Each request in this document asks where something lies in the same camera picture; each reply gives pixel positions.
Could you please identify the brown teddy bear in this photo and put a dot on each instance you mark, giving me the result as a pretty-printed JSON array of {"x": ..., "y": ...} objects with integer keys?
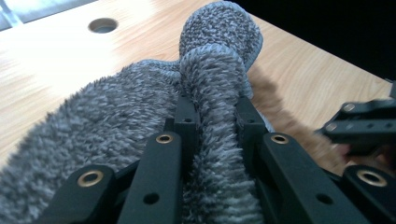
[{"x": 289, "y": 118}]

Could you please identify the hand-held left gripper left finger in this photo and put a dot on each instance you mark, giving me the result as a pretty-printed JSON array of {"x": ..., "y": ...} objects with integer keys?
[{"x": 188, "y": 124}]

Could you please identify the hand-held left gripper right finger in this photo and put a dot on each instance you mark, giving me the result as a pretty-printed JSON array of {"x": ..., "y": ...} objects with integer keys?
[{"x": 250, "y": 124}]

